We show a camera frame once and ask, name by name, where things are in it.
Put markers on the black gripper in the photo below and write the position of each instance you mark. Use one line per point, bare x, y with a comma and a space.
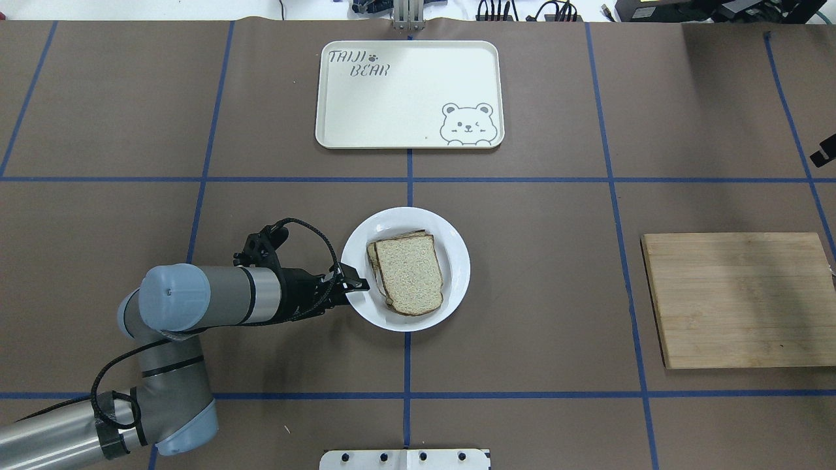
297, 295

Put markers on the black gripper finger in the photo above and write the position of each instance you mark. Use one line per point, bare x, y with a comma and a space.
825, 153

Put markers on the bread slice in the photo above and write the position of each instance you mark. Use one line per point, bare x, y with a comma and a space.
412, 274
374, 261

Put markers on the white round plate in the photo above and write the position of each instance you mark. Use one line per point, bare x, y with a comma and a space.
452, 255

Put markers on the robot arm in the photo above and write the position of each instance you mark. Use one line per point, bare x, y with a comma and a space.
159, 394

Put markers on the bread slice under egg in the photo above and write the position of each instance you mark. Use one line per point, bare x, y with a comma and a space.
374, 261

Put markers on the cream bear serving tray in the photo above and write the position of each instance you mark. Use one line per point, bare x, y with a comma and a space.
409, 94

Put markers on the wooden cutting board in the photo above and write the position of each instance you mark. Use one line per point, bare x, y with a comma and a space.
727, 300

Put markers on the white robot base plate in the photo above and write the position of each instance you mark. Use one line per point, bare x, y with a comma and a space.
433, 458

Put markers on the aluminium frame post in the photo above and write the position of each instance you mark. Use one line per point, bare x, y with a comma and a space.
408, 15

